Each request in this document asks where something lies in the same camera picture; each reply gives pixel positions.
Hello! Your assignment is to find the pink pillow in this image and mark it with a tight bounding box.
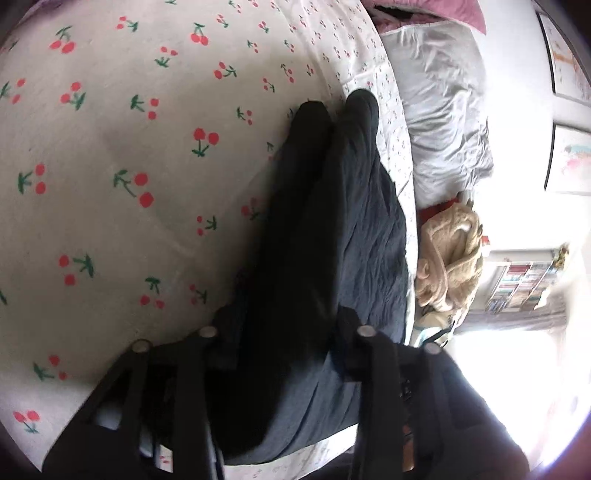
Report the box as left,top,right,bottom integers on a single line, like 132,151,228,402
369,0,488,35

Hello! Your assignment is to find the black quilted garment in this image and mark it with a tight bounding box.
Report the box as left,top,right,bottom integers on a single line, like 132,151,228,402
210,88,411,467

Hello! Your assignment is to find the cherry print bed sheet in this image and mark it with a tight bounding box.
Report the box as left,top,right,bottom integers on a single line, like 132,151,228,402
0,0,421,480

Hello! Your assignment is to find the framed wall picture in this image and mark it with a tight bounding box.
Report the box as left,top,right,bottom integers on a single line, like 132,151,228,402
536,9,591,104
544,122,591,197

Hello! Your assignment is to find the beige fuzzy robe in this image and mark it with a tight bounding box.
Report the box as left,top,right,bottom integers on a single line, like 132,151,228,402
414,203,485,312

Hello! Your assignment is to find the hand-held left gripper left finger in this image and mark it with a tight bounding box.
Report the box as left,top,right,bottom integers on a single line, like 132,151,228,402
44,311,243,480

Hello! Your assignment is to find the white tote bag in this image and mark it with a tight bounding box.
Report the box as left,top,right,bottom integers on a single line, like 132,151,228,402
409,307,462,349

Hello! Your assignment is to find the bookshelf with books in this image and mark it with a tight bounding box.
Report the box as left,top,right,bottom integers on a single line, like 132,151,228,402
482,249,571,317

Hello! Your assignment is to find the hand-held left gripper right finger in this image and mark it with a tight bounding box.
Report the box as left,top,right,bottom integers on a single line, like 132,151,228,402
337,308,462,480

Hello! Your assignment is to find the red cloth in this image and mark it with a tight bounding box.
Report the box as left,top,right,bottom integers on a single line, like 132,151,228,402
418,198,462,227

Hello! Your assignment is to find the grey pillow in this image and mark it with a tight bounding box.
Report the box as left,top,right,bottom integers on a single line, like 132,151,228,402
379,21,495,210

